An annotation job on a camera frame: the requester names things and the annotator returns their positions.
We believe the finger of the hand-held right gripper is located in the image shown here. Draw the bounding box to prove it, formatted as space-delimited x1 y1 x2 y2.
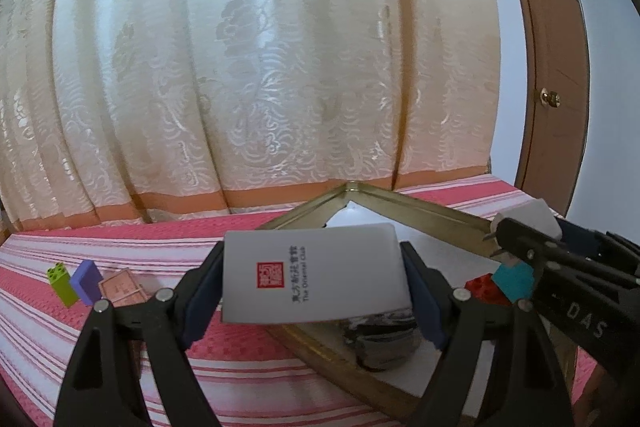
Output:
555 218 640 277
492 217 640 293

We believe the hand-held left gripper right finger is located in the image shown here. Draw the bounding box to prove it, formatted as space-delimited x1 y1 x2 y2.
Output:
399 241 576 427

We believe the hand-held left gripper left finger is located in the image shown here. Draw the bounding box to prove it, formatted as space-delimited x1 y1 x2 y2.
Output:
54 241 226 427

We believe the blue toy block moon print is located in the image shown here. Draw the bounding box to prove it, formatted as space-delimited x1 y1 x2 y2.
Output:
492 262 536 303

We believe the white foam block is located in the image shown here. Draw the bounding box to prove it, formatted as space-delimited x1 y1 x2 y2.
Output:
490 199 563 240

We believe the red toy brick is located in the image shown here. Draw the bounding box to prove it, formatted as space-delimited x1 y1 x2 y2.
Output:
464 273 506 305

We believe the dark speckled clip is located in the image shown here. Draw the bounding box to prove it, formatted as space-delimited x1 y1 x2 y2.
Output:
344 313 420 372

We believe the pink box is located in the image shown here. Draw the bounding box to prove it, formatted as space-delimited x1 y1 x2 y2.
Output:
97 269 151 305

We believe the gold metal tin box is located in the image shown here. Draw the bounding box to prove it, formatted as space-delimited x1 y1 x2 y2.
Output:
255 181 581 423

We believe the white box with cork sides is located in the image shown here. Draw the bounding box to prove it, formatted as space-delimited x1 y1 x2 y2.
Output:
220 223 413 325

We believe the blue rectangular block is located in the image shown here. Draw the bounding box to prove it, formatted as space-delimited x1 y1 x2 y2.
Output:
70 259 105 306

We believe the green toy brick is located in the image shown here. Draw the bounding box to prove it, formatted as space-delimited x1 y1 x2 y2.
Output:
46 263 81 308

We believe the white paper tin liner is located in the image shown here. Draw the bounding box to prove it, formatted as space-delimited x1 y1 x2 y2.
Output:
322 201 451 403

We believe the pink striped bedsheet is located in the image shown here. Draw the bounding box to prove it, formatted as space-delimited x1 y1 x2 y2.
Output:
0 174 640 427

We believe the brown wooden door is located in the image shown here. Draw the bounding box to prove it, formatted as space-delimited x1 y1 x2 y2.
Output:
487 0 591 218

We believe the cream floral curtain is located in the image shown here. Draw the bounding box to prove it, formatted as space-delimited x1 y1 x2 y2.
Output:
0 0 503 233

